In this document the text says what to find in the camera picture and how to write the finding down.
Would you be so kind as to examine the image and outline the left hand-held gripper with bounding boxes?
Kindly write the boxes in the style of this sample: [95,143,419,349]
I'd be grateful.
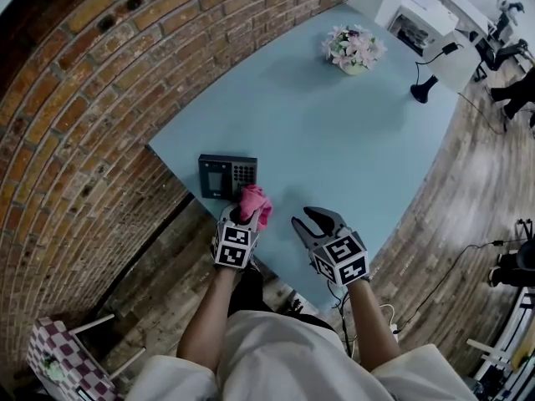
[211,204,263,272]

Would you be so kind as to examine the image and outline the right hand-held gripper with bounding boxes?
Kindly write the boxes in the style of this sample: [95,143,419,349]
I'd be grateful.
[290,205,372,288]

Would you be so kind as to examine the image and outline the pink cloth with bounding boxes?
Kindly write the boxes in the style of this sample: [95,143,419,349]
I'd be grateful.
[237,184,274,232]

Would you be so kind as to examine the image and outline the black keypad device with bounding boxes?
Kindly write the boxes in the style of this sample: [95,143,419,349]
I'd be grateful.
[197,153,259,201]

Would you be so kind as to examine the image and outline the person's left forearm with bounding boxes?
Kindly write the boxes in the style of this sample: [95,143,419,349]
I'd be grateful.
[176,265,237,373]

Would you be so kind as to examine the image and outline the person's right forearm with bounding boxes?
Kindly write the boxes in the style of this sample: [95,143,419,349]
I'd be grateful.
[346,280,403,371]

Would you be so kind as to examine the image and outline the person's black trousers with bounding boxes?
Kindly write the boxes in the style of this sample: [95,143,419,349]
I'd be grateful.
[227,267,338,333]

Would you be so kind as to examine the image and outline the person's right sneaker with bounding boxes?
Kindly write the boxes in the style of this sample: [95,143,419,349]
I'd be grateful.
[286,292,313,315]

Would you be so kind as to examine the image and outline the white power strip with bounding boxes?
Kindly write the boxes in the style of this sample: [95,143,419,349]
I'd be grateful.
[377,302,401,338]

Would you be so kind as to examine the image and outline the person's white shirt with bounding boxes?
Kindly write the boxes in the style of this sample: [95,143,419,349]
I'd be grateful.
[125,310,480,401]

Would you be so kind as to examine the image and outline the black gooseneck desk lamp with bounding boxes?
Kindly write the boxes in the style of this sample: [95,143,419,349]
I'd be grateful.
[409,43,461,105]

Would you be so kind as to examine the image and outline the potted pink white flowers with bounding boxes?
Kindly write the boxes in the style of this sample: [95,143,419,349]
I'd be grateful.
[320,23,389,77]

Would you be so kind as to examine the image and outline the small white-legged table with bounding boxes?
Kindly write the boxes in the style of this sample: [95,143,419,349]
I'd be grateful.
[66,312,147,382]

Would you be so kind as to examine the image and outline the white metal rack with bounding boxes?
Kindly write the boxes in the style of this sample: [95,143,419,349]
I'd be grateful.
[465,285,535,401]

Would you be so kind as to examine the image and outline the small white flower bunch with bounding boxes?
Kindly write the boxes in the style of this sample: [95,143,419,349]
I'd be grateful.
[41,355,66,382]

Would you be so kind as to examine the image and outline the white shelf cabinet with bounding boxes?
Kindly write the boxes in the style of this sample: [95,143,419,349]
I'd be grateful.
[374,0,490,58]

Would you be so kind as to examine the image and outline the black office chair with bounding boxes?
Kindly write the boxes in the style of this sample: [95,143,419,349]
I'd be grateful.
[476,38,534,84]

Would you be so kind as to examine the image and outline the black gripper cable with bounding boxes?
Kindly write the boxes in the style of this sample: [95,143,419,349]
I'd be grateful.
[327,281,359,357]

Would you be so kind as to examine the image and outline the black floor cable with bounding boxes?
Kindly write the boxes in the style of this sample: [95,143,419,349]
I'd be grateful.
[396,238,510,333]

